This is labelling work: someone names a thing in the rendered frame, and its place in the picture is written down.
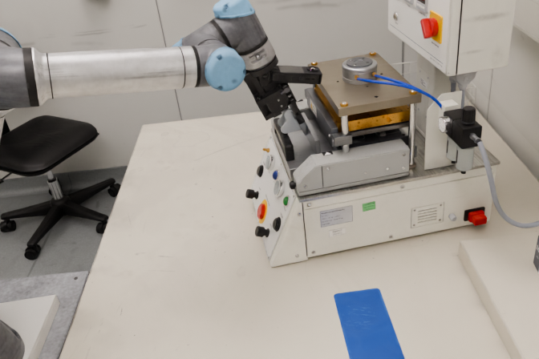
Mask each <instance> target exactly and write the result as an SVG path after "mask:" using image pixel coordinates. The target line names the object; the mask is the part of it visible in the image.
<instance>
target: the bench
mask: <svg viewBox="0 0 539 359"><path fill-rule="evenodd" d="M271 119H272V118H271ZM271 119H269V120H267V121H266V120H265V118H264V116H263V114H262V113H261V111H259V112H251V113H244V114H236V115H223V116H216V117H208V118H202V119H188V120H181V121H174V122H167V123H153V124H146V125H143V126H142V128H141V130H140V134H139V137H138V140H137V141H136V145H135V148H134V151H133V153H132V157H131V159H130V162H129V164H128V168H127V170H126V173H125V175H124V179H123V182H122V184H121V186H120V190H119V193H118V196H117V197H116V200H115V204H114V207H113V209H112V211H111V215H110V218H109V220H108V222H107V227H106V229H105V231H104V234H103V238H102V240H101V242H100V245H99V249H98V251H97V253H96V256H95V260H94V262H93V265H92V267H91V271H90V273H89V276H88V278H87V283H86V284H85V287H84V290H83V294H82V296H81V298H80V301H79V305H78V307H77V309H76V312H75V316H74V318H73V321H72V323H71V327H70V329H69V332H68V334H67V339H66V340H65V343H64V346H63V350H62V352H61V354H60V357H59V359H350V358H349V355H348V352H347V346H346V342H345V339H344V336H343V332H342V327H341V324H340V320H339V317H338V311H337V308H336V304H335V301H334V294H336V293H341V292H352V291H359V290H364V289H370V288H378V289H379V290H380V292H381V294H382V296H383V300H384V303H385V305H386V307H387V311H388V313H389V316H390V318H391V322H392V324H393V327H394V330H395V333H396V336H397V338H398V340H399V344H400V347H401V349H402V351H403V355H404V358H405V359H511V358H510V356H509V354H508V352H507V350H506V348H505V346H504V344H503V342H502V340H501V338H500V336H499V334H498V332H497V330H496V329H495V327H494V325H493V323H492V321H491V319H490V317H489V315H488V313H487V311H486V309H485V307H484V305H483V303H482V301H481V300H480V298H479V296H478V294H477V292H476V290H475V288H474V286H473V284H472V282H471V280H470V278H469V276H468V274H467V272H466V271H465V269H464V266H463V265H462V263H461V261H460V258H459V257H458V254H459V246H460V241H462V240H475V239H483V238H491V237H498V236H512V235H520V234H528V233H535V232H539V226H537V227H535V228H519V227H516V226H513V225H511V224H509V223H508V222H506V221H505V220H504V219H503V218H502V217H501V215H500V214H499V213H498V211H497V210H496V207H495V205H494V203H493V202H492V208H491V214H490V220H489V221H487V223H486V224H481V225H477V226H475V225H474V224H470V225H465V226H461V227H457V228H449V229H445V230H441V231H437V232H430V233H426V234H422V235H418V236H410V237H406V238H402V239H398V240H391V241H387V242H382V243H378V244H371V245H367V246H362V247H358V248H351V249H347V250H343V251H339V252H332V253H327V254H323V255H319V256H312V257H308V260H304V261H299V262H295V263H291V264H284V265H279V266H276V267H271V266H270V262H269V261H268V258H267V255H266V251H265V245H264V243H263V239H262V237H260V236H255V229H256V227H257V226H259V224H258V221H257V215H256V212H255V209H254V206H253V200H252V199H249V198H246V197H245V194H246V191H247V189H250V187H251V184H252V182H253V178H254V176H255V174H256V171H257V167H258V165H259V163H260V160H261V157H262V154H263V150H262V149H263V148H265V146H266V143H267V141H268V138H269V136H270V132H271V130H270V129H271V128H272V125H271ZM476 121H477V122H478V123H479V124H480V125H481V126H482V133H481V140H482V142H483V144H484V147H485V148H486V149H487V150H488V151H490V152H491V153H492V154H493V155H494V156H495V157H496V158H497V159H498V160H500V164H498V165H497V166H496V177H495V187H496V194H497V198H498V200H499V203H500V206H501V208H502V209H503V211H504V212H505V214H506V215H507V216H508V217H510V218H511V219H512V220H515V221H516V222H519V223H523V224H527V223H532V222H536V221H538V220H539V181H538V179H537V178H536V177H535V176H534V175H533V173H532V172H531V171H530V170H529V169H528V168H527V167H526V166H525V165H524V164H523V162H522V161H521V160H520V159H519V158H518V157H517V155H516V154H515V153H514V152H513V150H512V149H511V148H510V147H509V146H508V144H507V143H506V142H505V141H504V140H503V139H502V138H501V137H500V136H499V135H498V134H497V132H496V131H495V130H494V129H493V128H492V126H491V125H490V124H489V123H488V122H487V120H486V119H485V118H484V117H483V116H482V114H481V113H480V112H479V111H478V110H477V109H476Z"/></svg>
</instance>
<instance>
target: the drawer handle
mask: <svg viewBox="0 0 539 359"><path fill-rule="evenodd" d="M279 119H280V118H275V119H274V132H275V134H278V137H279V139H280V141H281V144H282V146H283V149H284V151H285V157H286V161H291V160H294V146H293V144H292V143H291V140H290V137H289V136H288V133H287V134H284V133H282V132H281V127H280V126H279V125H278V120H279Z"/></svg>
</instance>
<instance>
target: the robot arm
mask: <svg viewBox="0 0 539 359"><path fill-rule="evenodd" d="M213 13H214V16H215V18H213V19H212V20H211V21H210V22H208V23H206V24H205V25H203V26H202V27H200V28H199V29H197V30H195V31H193V32H192V33H191V34H189V35H187V36H186V37H184V38H181V39H180V41H179V42H177V43H176V44H174V45H173V46H170V47H153V48H137V49H121V50H89V51H72V52H56V53H41V52H39V51H38V50H36V49H35V48H33V47H25V48H22V47H21V45H20V43H19V42H18V40H17V39H16V38H15V37H14V36H13V35H12V34H11V33H10V32H9V31H7V30H5V29H3V28H1V27H0V142H1V137H2V129H3V124H4V119H5V114H6V113H8V112H10V111H12V110H13V109H15V108H22V107H40V106H42V105H43V104H44V103H45V102H46V101H47V100H48V99H61V98H72V97H82V96H93V95H112V94H122V93H132V92H142V91H162V90H172V89H182V88H193V87H212V88H214V89H217V90H219V91H232V90H234V89H236V88H237V87H239V86H240V85H241V83H242V82H243V80H244V81H245V83H246V84H247V86H248V88H249V89H250V91H251V93H252V94H253V97H254V99H255V101H256V104H257V105H258V107H259V109H260V111H261V113H262V114H263V116H264V118H265V120H266V121H267V120H269V119H271V118H273V117H274V118H275V117H277V116H279V115H281V114H282V116H281V117H280V119H279V120H278V125H279V126H280V127H281V132H282V133H284V134H287V133H290V132H293V131H299V130H302V131H303V133H304V135H307V133H308V126H307V124H306V121H305V120H304V118H303V117H302V114H301V112H300V110H299V109H298V106H297V104H296V102H297V100H296V98H295V97H294V94H293V92H292V90H291V89H290V87H289V85H288V83H305V84H320V83H321V82H322V72H321V71H320V69H319V68H318V67H297V66H279V65H278V58H277V56H276V53H275V50H274V48H273V46H272V44H271V43H270V41H269V39H268V37H267V35H266V33H265V31H264V29H263V27H262V25H261V23H260V21H259V19H258V17H257V15H256V13H255V9H254V8H253V7H252V6H251V4H250V2H249V0H220V1H219V2H218V3H216V4H215V5H214V7H213ZM288 106H290V108H289V107H288ZM24 353H25V345H24V342H23V340H22V338H21V337H20V335H19V334H18V332H17V331H15V330H14V329H12V328H11V327H10V326H9V325H7V324H6V323H4V322H3V321H1V320H0V359H23V356H24Z"/></svg>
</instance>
